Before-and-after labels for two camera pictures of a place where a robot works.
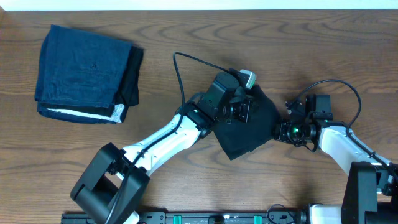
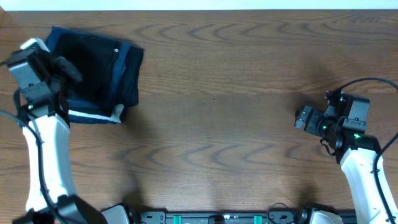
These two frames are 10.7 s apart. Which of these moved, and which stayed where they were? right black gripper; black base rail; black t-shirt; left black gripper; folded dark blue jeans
Moved: black t-shirt; right black gripper; left black gripper
Stayed: black base rail; folded dark blue jeans
